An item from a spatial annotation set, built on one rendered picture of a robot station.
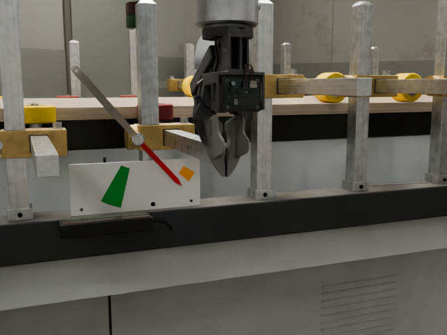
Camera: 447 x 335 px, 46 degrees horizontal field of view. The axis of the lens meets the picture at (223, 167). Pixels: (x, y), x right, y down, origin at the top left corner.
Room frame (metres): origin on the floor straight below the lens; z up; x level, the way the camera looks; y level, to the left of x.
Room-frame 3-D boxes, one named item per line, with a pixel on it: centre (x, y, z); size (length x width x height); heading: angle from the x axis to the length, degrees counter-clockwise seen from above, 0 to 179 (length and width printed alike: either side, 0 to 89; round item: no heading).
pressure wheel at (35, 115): (1.09, 0.38, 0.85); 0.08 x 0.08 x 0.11
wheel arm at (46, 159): (0.90, 0.31, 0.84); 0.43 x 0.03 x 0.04; 21
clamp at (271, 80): (1.16, -0.10, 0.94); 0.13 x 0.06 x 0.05; 111
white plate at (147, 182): (1.03, 0.17, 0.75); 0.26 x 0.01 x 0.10; 111
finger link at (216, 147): (0.76, 0.01, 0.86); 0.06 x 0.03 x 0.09; 21
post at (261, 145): (1.15, -0.08, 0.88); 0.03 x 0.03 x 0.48; 21
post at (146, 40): (1.06, 0.15, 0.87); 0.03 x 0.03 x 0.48; 21
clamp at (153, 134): (1.07, 0.13, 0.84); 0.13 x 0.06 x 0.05; 111
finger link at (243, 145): (0.77, -0.02, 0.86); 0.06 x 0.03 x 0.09; 21
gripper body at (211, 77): (0.76, -0.01, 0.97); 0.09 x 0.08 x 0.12; 21
